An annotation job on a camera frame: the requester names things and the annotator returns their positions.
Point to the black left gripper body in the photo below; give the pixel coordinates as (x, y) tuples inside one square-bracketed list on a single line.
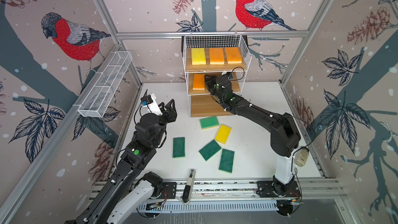
[(161, 121)]

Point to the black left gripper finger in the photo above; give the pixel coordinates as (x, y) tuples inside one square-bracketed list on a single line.
[(171, 113), (162, 108)]

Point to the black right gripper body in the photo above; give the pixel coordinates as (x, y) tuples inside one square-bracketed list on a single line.
[(215, 90)]

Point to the orange sponge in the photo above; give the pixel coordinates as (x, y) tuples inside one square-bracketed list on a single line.
[(198, 82), (216, 56), (233, 55)]

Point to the yellow sponge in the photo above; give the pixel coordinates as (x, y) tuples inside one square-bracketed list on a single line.
[(223, 134), (198, 56)]

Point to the light green sponge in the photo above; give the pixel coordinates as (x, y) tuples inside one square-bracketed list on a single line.
[(209, 122)]

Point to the dark green sponge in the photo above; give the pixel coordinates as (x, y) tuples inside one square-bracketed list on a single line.
[(227, 161), (178, 147), (209, 150)]

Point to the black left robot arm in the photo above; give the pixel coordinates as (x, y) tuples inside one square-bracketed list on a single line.
[(110, 206)]

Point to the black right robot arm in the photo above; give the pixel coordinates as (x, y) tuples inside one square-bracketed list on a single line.
[(285, 136)]

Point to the black white handheld scraper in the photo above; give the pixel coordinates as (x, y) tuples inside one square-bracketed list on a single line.
[(187, 193)]

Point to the small clear plastic container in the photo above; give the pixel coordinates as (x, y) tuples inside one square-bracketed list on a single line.
[(301, 156)]

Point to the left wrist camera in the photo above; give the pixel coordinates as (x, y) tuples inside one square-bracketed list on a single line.
[(149, 101)]

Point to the white wire wooden shelf unit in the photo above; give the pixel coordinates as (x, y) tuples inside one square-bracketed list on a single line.
[(201, 103)]

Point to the aluminium frame crossbar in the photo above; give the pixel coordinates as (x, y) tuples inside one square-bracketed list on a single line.
[(173, 35)]

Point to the white wire wall basket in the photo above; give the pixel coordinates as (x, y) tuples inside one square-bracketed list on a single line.
[(101, 94)]

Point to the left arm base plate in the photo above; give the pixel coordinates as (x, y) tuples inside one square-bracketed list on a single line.
[(165, 190)]

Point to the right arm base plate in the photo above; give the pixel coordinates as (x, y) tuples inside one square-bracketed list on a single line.
[(267, 189)]

